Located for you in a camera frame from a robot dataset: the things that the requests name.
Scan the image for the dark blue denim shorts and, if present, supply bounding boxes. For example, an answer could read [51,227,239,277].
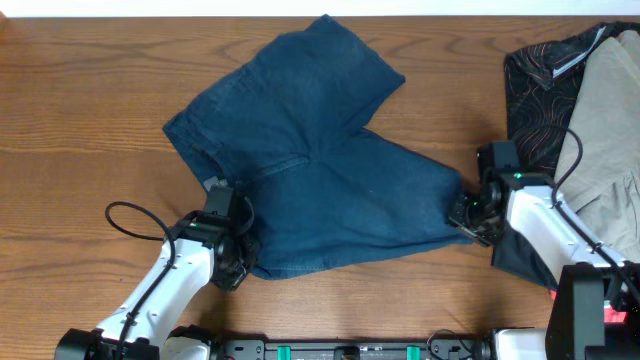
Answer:
[163,16,464,280]

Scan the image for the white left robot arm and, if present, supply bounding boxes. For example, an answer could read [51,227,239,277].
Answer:
[54,211,260,360]

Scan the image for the beige khaki garment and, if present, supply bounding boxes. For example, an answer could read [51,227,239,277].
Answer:
[560,30,639,262]

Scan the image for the black patterned garment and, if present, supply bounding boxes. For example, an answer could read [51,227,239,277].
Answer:
[490,20,640,292]

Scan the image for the red white item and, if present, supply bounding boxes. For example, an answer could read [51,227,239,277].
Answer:
[548,285,627,330]

